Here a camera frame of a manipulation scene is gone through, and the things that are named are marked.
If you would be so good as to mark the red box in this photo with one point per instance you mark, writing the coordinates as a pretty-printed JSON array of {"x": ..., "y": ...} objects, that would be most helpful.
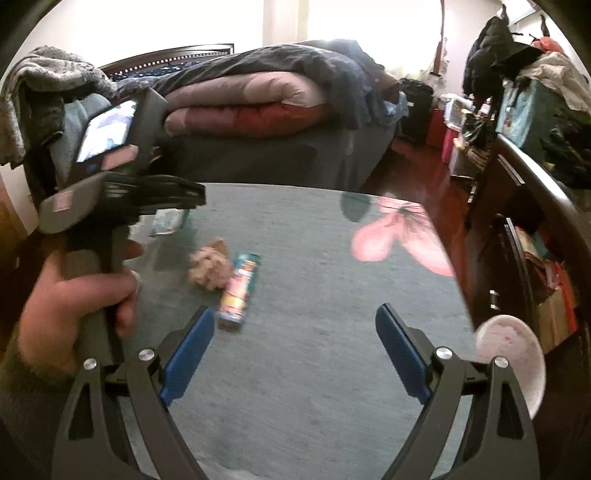
[{"x": 437, "y": 128}]

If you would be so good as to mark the folded dark clothes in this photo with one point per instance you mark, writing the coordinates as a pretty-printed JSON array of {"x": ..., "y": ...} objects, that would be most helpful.
[{"x": 568, "y": 152}]

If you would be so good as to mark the blue patterned quilt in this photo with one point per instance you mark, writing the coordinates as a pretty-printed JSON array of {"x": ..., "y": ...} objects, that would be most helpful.
[{"x": 300, "y": 64}]

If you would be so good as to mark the white sheer curtain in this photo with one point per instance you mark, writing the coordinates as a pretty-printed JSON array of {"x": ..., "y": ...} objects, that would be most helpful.
[{"x": 351, "y": 18}]

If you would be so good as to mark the dark wooden headboard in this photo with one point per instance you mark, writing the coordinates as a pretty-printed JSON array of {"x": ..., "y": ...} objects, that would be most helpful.
[{"x": 184, "y": 53}]

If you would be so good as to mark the teal storage box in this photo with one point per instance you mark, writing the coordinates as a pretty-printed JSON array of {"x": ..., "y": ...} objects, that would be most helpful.
[{"x": 521, "y": 110}]

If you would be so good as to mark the pink waste bin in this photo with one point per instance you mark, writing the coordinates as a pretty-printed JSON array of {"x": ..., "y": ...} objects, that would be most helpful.
[{"x": 508, "y": 350}]

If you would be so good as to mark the clear plastic container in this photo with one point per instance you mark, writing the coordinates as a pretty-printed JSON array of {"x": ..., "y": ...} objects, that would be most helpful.
[{"x": 455, "y": 110}]

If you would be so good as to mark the person's left forearm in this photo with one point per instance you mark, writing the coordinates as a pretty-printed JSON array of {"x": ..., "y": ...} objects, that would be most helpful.
[{"x": 27, "y": 406}]

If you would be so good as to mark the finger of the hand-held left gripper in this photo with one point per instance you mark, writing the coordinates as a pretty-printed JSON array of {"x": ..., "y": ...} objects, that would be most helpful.
[{"x": 166, "y": 194}]

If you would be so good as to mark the black suitcase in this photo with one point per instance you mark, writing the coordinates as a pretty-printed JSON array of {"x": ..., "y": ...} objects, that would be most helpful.
[{"x": 415, "y": 110}]

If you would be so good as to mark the teal colourful snack packet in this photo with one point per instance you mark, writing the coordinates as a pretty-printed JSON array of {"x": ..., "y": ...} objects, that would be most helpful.
[{"x": 240, "y": 286}]

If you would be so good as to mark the light blue blanket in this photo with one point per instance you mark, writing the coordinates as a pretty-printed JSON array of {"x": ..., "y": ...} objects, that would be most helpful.
[{"x": 69, "y": 124}]

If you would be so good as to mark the grey fuzzy blanket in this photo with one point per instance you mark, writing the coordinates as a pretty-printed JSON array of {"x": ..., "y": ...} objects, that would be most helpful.
[{"x": 46, "y": 74}]

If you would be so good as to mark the white paper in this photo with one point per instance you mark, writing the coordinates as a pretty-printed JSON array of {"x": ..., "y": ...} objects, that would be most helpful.
[{"x": 167, "y": 222}]

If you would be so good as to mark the blue starry pillow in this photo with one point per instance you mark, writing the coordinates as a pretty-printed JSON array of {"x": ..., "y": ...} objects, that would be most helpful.
[{"x": 152, "y": 69}]

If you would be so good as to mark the folded pink comforter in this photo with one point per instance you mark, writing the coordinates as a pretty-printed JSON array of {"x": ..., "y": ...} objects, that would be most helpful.
[{"x": 240, "y": 99}]

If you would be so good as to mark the pink cloth item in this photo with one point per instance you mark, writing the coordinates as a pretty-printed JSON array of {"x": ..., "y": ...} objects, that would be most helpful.
[{"x": 549, "y": 45}]

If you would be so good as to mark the dark wooden dresser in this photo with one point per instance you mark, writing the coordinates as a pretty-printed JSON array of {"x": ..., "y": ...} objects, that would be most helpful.
[{"x": 508, "y": 194}]

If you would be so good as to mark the person's left hand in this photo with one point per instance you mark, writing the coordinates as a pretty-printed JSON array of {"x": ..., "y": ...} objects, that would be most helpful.
[{"x": 51, "y": 304}]

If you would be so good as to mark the black jacket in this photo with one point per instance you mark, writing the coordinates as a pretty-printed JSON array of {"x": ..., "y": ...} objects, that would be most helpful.
[{"x": 489, "y": 50}]

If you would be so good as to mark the bed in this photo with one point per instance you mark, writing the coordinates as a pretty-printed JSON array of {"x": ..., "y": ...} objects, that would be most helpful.
[{"x": 277, "y": 154}]

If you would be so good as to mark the dark wooden coat rack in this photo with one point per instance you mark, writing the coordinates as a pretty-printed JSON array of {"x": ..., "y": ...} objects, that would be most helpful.
[{"x": 545, "y": 25}]

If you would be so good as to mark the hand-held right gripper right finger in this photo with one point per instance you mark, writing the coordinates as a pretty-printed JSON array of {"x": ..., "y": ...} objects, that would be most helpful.
[{"x": 401, "y": 350}]

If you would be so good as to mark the pile of light clothes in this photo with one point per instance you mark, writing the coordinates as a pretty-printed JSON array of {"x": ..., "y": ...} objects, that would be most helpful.
[{"x": 554, "y": 69}]

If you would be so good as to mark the books in dresser shelf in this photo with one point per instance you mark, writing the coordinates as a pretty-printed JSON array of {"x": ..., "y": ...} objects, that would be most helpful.
[{"x": 549, "y": 286}]

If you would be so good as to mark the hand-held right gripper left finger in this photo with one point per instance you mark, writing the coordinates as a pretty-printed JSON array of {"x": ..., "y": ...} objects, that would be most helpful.
[{"x": 189, "y": 355}]

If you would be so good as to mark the brown tissue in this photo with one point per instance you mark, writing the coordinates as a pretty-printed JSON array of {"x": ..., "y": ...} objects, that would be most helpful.
[{"x": 210, "y": 267}]

